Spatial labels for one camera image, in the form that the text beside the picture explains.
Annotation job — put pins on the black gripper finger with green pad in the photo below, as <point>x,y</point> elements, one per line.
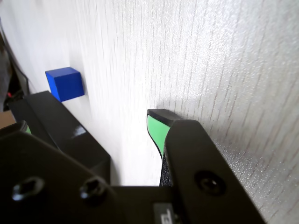
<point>35,177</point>
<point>201,168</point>

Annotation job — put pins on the blue wooden cube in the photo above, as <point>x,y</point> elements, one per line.
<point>66,85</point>

